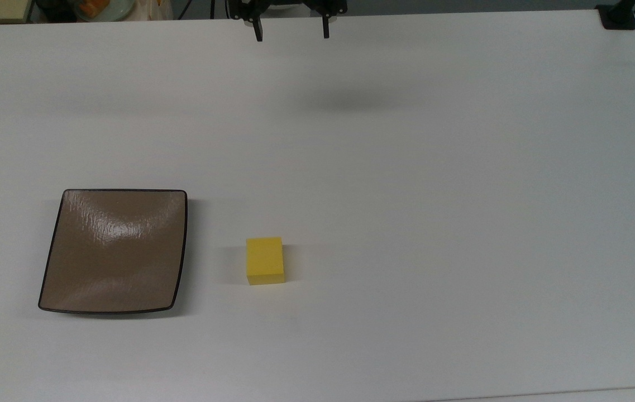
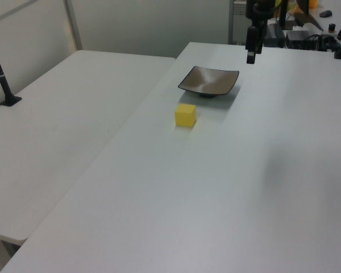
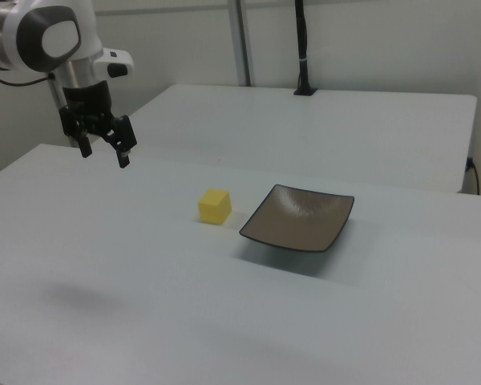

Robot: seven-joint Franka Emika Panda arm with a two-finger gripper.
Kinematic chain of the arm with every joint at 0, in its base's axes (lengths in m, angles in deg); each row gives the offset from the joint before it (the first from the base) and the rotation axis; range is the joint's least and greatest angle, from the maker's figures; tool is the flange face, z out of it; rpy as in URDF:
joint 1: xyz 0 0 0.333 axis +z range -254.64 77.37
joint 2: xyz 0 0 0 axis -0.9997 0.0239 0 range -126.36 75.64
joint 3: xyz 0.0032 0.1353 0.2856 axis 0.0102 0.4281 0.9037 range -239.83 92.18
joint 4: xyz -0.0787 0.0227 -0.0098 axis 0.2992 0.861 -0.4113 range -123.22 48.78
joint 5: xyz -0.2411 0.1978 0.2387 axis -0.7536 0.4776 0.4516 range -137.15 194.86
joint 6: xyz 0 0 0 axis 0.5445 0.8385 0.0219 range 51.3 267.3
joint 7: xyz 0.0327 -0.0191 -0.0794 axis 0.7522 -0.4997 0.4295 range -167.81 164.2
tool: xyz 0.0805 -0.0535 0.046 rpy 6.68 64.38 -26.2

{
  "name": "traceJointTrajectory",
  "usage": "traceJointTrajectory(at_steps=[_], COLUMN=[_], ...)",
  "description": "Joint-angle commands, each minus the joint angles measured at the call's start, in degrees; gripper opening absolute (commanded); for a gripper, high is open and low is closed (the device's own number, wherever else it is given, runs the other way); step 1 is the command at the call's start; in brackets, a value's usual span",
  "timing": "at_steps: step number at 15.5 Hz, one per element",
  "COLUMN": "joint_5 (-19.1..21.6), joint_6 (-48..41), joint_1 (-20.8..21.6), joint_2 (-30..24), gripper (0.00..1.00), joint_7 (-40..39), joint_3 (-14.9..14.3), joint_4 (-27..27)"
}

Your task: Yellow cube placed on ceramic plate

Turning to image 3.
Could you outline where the square brown ceramic plate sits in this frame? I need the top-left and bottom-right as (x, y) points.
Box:
(239, 184), (355, 253)

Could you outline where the yellow cube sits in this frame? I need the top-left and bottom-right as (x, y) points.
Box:
(197, 188), (232, 225)

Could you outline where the black camera stand pole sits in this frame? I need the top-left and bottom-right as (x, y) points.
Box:
(293, 0), (318, 96)

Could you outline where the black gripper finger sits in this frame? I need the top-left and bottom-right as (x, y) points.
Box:
(59, 107), (94, 159)
(99, 115), (139, 169)

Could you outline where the black power cable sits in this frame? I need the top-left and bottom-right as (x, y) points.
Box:
(467, 156), (481, 196)

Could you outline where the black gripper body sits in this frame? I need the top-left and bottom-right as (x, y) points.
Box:
(61, 81), (115, 126)

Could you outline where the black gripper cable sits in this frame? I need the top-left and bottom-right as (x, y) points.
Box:
(0, 63), (59, 87)

